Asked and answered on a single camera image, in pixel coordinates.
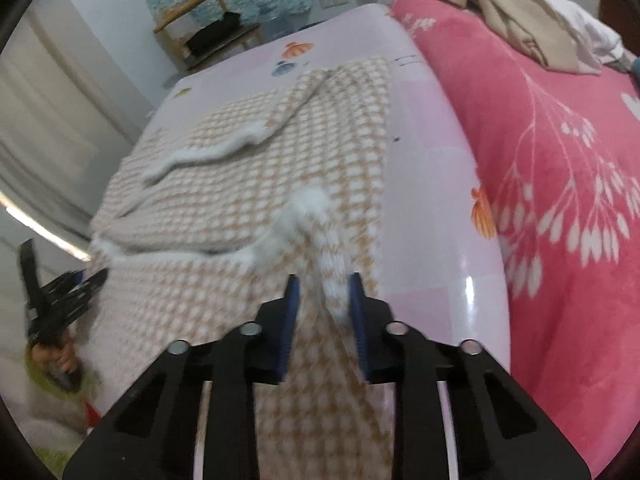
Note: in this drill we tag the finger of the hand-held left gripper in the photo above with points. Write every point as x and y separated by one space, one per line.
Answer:
65 285
80 300

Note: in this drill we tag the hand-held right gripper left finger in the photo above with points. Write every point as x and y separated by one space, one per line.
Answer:
290 330

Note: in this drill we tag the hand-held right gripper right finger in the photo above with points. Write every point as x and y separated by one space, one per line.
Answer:
359 330

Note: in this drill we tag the beige white houndstooth coat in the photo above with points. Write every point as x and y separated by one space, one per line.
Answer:
225 185

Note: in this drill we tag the beige clothes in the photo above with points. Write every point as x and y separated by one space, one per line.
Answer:
525 15

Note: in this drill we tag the person's left hand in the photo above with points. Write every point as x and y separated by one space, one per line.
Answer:
60 365

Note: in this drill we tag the white curtain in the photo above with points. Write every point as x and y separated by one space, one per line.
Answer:
50 110

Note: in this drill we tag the pink printed glossy board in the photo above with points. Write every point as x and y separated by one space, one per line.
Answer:
430 160

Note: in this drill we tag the pink floral blanket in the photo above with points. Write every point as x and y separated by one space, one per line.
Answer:
550 110

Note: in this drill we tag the black bag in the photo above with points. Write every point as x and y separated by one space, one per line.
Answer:
215 30

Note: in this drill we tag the wooden chair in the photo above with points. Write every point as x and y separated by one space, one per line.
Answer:
192 4

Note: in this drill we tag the white wall socket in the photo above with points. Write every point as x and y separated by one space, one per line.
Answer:
333 1

